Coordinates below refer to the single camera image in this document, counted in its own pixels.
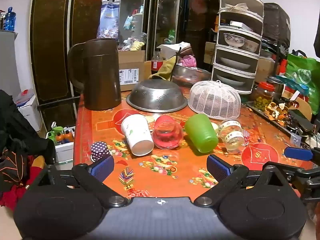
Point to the green plastic cup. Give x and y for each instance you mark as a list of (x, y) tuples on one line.
[(201, 132)]

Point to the white tiered dish rack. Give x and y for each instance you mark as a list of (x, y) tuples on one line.
[(257, 62)]

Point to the steel mug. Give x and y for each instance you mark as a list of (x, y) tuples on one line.
[(276, 85)]

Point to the yellow-green cloth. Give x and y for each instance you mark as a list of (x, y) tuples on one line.
[(165, 70)]

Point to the dark wooden wardrobe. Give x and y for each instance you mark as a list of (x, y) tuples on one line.
[(55, 35)]

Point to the red checkered cup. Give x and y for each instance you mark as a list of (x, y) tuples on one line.
[(245, 136)]

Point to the green shopping bag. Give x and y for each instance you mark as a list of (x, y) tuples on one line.
[(303, 80)]

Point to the black bag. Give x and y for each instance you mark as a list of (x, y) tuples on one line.
[(276, 25)]

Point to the pink cloth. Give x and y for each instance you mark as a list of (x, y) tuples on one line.
[(187, 61)]

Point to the blue plastic bottle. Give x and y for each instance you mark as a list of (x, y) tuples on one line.
[(10, 20)]

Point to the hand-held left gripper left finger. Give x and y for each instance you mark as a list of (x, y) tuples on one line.
[(101, 167)]

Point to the steel colander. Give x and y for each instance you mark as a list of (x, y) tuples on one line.
[(156, 95)]

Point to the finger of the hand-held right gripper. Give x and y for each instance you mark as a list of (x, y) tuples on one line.
[(298, 153)]

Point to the white crate of bottles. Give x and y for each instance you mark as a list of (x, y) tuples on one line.
[(63, 145)]

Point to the purple polka dot cup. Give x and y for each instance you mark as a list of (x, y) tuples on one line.
[(99, 149)]

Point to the red cloth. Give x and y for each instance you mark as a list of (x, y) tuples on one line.
[(15, 195)]

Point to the red printed tablecloth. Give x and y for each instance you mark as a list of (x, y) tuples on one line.
[(180, 165)]

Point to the black device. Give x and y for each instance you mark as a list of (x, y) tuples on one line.
[(301, 122)]

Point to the floral patterned bowl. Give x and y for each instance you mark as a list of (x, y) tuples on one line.
[(233, 40)]

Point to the metal tray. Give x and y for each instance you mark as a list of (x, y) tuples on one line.
[(257, 113)]

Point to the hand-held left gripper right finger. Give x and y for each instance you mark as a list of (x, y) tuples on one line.
[(219, 168)]

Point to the pile of orange peels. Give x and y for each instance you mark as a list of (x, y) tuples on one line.
[(277, 113)]

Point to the pink transparent cup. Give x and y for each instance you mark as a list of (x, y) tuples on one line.
[(167, 133)]

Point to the white paper cup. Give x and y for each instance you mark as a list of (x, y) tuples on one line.
[(137, 134)]

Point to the white cloth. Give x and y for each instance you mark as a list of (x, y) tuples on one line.
[(172, 47)]

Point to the steel bowl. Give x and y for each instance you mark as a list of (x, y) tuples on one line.
[(191, 76)]

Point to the white plastic food cover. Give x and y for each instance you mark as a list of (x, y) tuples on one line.
[(215, 100)]

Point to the white cardboard box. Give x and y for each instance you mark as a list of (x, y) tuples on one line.
[(30, 112)]

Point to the brown plastic jug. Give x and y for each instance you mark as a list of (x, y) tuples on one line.
[(100, 75)]

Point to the cola bottle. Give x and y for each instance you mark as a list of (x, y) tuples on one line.
[(156, 62)]

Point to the clear snack bag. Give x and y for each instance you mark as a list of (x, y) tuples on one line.
[(108, 20)]

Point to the dark clothes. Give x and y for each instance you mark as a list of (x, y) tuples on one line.
[(17, 135)]

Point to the pale patterned bowl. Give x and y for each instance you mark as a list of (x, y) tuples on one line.
[(251, 45)]

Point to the white plate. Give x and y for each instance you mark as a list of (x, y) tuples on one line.
[(235, 63), (231, 80)]

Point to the red-lidded jar of olives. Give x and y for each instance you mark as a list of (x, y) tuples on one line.
[(263, 97)]

